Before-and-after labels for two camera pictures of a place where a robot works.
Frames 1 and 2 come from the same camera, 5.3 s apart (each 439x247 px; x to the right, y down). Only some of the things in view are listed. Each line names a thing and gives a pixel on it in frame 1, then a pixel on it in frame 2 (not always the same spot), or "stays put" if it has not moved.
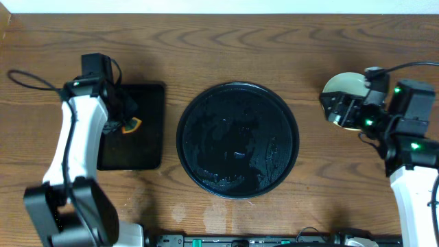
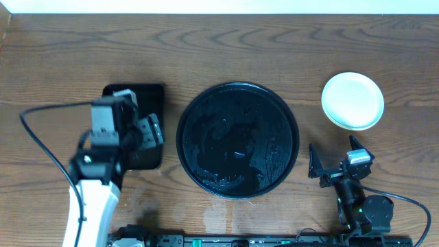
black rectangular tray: (143, 148) stays put
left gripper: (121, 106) → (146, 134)
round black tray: (237, 140) stays put
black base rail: (164, 239) stays put
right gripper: (352, 103) → (315, 165)
